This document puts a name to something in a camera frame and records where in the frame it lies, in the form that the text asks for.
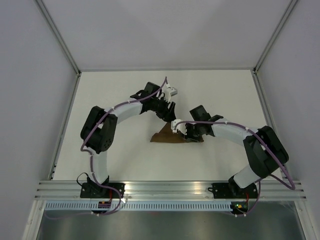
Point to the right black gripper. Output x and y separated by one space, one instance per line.
188 137

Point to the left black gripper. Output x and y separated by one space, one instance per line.
167 115

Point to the brown cloth napkin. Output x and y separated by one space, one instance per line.
165 135

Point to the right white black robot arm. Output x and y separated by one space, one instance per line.
264 151

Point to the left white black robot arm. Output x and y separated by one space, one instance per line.
99 130

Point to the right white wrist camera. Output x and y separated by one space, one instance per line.
178 125

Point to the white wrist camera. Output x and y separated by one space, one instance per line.
178 125
169 92

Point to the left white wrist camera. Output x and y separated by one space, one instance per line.
169 92

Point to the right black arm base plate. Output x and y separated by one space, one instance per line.
227 191

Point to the right aluminium side rail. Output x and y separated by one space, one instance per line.
267 114

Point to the aluminium side rail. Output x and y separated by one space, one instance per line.
267 114
66 116

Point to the left aluminium side rail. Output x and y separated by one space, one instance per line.
66 116

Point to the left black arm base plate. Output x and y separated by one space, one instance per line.
116 190

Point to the left aluminium frame post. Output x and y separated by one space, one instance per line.
57 35

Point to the aluminium frame post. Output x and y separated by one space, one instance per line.
57 35
275 34

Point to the aluminium front rail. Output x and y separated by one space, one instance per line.
271 190

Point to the white slotted cable duct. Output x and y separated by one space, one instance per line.
220 206

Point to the right aluminium frame post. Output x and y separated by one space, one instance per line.
275 34

